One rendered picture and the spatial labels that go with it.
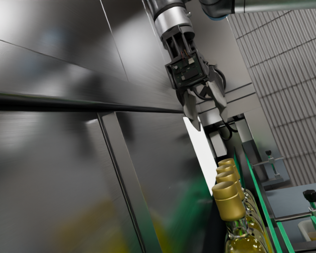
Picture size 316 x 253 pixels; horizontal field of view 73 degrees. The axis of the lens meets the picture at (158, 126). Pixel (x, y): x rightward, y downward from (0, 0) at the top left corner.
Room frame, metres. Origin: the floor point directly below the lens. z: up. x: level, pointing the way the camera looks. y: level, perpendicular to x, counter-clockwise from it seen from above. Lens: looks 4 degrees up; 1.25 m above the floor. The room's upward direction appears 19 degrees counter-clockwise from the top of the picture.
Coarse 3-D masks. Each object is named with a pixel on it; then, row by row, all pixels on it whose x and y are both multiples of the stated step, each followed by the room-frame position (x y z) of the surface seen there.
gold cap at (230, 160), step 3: (225, 159) 0.49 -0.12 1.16; (228, 159) 0.47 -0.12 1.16; (231, 159) 0.46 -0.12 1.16; (219, 162) 0.48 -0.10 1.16; (222, 162) 0.47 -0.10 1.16; (225, 162) 0.46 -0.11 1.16; (228, 162) 0.46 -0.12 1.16; (231, 162) 0.46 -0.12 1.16; (234, 162) 0.47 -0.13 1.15; (219, 165) 0.47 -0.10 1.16; (222, 165) 0.46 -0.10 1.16; (234, 165) 0.46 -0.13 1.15; (234, 168) 0.46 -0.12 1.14; (237, 171) 0.46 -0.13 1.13; (237, 174) 0.46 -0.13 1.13; (240, 177) 0.47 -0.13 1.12
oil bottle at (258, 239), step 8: (256, 232) 0.30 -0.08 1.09; (232, 240) 0.30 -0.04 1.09; (240, 240) 0.29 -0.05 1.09; (248, 240) 0.29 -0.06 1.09; (256, 240) 0.29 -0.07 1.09; (264, 240) 0.30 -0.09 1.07; (224, 248) 0.30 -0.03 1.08; (232, 248) 0.29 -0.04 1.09; (240, 248) 0.29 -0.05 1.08; (248, 248) 0.28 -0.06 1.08; (256, 248) 0.28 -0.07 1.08; (264, 248) 0.28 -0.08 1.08
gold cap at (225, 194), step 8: (216, 184) 0.32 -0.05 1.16; (224, 184) 0.31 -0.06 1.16; (232, 184) 0.30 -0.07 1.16; (216, 192) 0.30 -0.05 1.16; (224, 192) 0.29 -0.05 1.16; (232, 192) 0.29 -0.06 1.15; (216, 200) 0.30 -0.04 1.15; (224, 200) 0.29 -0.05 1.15; (232, 200) 0.29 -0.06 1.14; (240, 200) 0.30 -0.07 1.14; (224, 208) 0.30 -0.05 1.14; (232, 208) 0.29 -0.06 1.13; (240, 208) 0.29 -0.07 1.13; (224, 216) 0.30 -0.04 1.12; (232, 216) 0.29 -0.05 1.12; (240, 216) 0.29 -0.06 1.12
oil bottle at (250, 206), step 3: (246, 198) 0.42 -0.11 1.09; (246, 201) 0.41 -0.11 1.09; (249, 201) 0.41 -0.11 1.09; (246, 204) 0.40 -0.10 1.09; (249, 204) 0.40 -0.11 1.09; (252, 204) 0.41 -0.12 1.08; (249, 207) 0.39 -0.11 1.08; (252, 207) 0.40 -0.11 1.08; (255, 207) 0.41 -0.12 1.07; (252, 210) 0.39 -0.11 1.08; (255, 210) 0.39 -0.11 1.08; (258, 213) 0.43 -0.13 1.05
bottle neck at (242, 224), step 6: (228, 222) 0.30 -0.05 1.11; (234, 222) 0.30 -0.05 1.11; (240, 222) 0.30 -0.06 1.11; (246, 222) 0.30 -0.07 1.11; (228, 228) 0.30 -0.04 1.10; (234, 228) 0.30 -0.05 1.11; (240, 228) 0.29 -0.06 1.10; (246, 228) 0.30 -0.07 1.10; (234, 234) 0.30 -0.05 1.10; (240, 234) 0.29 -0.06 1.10; (246, 234) 0.30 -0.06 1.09
